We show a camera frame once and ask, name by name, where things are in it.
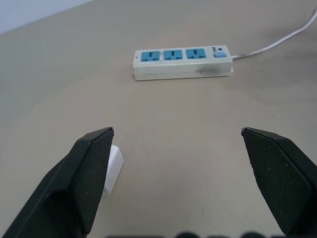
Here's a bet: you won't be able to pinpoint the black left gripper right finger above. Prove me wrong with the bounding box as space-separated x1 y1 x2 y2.
241 126 317 238

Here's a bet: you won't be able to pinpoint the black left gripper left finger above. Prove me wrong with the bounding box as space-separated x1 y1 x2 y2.
0 127 114 238

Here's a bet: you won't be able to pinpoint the small white block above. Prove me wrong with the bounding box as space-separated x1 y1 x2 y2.
103 145 124 195

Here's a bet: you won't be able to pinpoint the white power strip blue sockets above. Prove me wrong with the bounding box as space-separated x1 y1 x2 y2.
131 45 234 81

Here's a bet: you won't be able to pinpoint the white power cable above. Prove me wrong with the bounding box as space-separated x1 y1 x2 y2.
232 6 317 61

